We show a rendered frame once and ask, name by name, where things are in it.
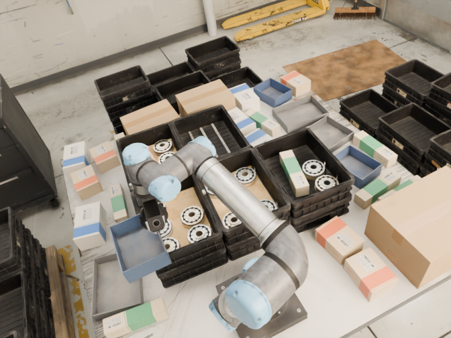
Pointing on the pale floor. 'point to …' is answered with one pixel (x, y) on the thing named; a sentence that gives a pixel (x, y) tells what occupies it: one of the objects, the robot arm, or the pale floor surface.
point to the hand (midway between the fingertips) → (158, 232)
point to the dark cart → (22, 158)
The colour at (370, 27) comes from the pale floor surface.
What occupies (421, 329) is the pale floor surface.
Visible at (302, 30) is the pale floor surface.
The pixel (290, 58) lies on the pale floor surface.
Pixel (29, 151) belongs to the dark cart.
